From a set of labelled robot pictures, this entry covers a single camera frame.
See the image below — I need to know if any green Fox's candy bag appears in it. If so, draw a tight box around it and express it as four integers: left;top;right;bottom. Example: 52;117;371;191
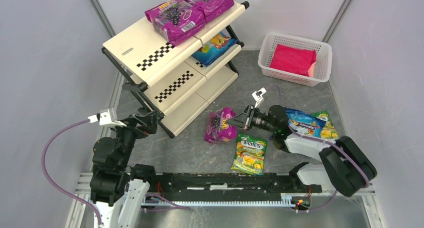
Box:
231;133;268;175

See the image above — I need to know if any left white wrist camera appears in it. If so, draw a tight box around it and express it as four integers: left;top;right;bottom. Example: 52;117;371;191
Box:
88;107;127;128

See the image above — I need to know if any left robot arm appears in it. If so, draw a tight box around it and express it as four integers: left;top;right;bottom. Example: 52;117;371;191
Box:
89;108;158;227

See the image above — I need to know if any cream three-tier shelf rack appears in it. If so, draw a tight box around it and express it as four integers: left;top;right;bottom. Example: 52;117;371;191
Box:
102;1;250;138

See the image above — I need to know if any purple cable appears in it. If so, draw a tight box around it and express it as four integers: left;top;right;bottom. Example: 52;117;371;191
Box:
41;119;104;228
264;84;370;212

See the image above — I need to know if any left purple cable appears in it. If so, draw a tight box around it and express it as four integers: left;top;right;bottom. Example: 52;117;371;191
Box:
41;119;104;228

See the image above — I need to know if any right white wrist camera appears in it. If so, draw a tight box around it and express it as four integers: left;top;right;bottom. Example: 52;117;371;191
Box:
252;87;267;108

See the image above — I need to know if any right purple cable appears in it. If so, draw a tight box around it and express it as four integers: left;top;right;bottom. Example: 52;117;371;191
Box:
264;84;370;212

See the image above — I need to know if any pink cloth in basket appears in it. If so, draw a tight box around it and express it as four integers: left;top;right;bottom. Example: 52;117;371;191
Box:
269;44;317;77

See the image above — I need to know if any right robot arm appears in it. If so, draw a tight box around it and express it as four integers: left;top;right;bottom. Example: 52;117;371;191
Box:
227;105;378;197

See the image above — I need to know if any blue Blendy candy bag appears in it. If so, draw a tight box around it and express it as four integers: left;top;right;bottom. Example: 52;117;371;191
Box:
285;108;326;138

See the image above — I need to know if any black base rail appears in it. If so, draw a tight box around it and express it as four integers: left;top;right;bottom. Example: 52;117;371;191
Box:
149;173;323;202

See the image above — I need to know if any blue candy bag on shelf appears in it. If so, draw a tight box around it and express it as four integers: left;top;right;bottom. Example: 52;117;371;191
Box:
192;32;238;66

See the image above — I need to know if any white plastic basket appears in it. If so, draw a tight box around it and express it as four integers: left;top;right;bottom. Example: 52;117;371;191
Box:
257;32;333;87

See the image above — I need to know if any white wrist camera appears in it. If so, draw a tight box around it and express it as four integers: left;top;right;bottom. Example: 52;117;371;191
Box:
252;87;267;108
88;107;127;128

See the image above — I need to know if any green lemon candy bag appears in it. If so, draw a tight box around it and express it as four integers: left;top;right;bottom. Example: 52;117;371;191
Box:
312;110;339;139

